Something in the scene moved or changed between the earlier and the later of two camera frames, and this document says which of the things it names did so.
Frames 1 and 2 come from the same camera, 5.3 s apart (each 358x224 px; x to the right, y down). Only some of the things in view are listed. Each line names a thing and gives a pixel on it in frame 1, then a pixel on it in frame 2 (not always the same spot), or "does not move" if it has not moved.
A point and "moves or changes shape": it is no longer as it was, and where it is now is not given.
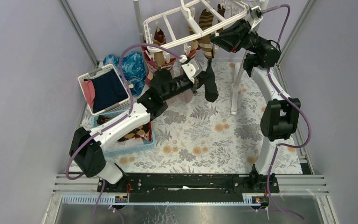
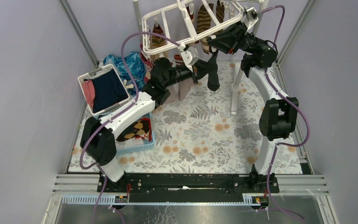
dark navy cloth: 109,90 does not move
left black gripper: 197,81 -> 197,71
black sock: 208,78 moves or changes shape
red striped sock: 150,65 does not move
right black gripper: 229,39 does not move
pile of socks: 136,137 does not move
